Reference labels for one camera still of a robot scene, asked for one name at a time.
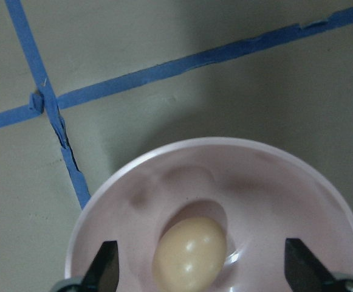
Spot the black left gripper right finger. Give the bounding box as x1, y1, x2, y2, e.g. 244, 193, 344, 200
284, 238, 345, 291

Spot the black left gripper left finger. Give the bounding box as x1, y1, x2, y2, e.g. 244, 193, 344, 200
80, 241, 119, 292

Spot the beige egg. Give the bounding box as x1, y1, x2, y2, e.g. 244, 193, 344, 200
152, 217, 227, 291

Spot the pink bowl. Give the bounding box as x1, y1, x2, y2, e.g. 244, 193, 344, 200
65, 137, 353, 291

